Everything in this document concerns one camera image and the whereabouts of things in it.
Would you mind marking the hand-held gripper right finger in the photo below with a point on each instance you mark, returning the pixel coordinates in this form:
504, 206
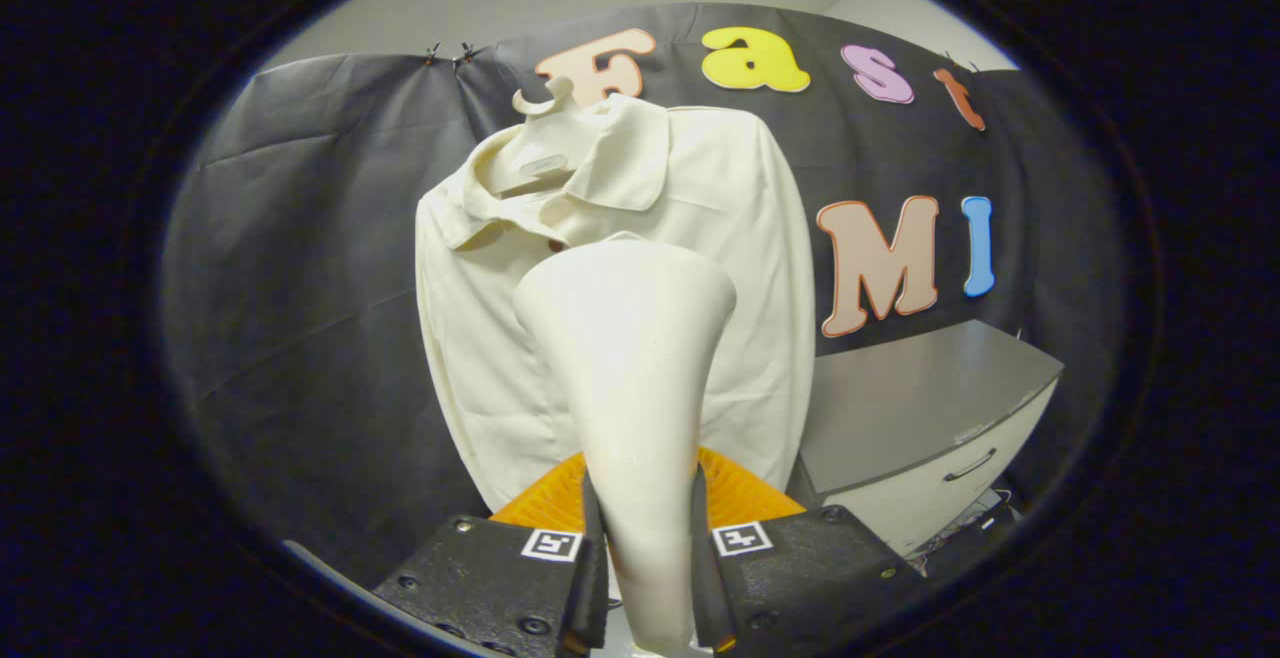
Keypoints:
708, 598

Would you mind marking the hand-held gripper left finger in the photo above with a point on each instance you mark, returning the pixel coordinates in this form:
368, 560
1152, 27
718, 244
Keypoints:
592, 598

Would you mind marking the white garment steamer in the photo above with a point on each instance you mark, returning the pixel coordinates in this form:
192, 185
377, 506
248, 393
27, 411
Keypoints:
630, 358

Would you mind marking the cream button-up shirt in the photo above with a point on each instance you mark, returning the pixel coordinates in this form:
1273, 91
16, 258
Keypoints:
740, 238

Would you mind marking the grey and white cabinet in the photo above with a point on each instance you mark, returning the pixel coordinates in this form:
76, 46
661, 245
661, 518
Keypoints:
900, 398

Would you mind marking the white plastic hanger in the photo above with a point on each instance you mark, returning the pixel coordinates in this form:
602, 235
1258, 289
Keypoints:
540, 153

